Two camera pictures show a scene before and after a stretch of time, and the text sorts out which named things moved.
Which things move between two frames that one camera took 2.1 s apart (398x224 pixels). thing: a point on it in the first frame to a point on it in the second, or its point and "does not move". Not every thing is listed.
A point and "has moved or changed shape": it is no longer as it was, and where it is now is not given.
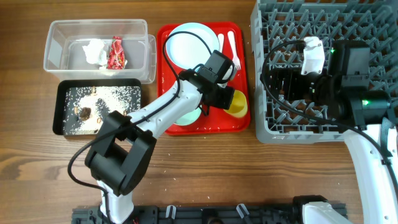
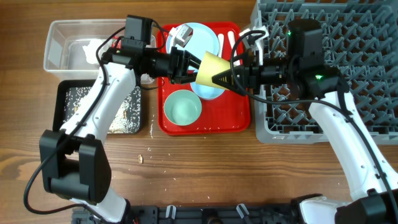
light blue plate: [189, 45] does not move
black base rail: [261, 214] does not move
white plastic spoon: [221, 39] does not move
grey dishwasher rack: [278, 29] does not move
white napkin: [95, 53] does not move
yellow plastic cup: [239, 106] has moved or changed shape
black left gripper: [226, 102] to [176, 67]
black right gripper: [292, 76] to [249, 73]
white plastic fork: [236, 58] does not move
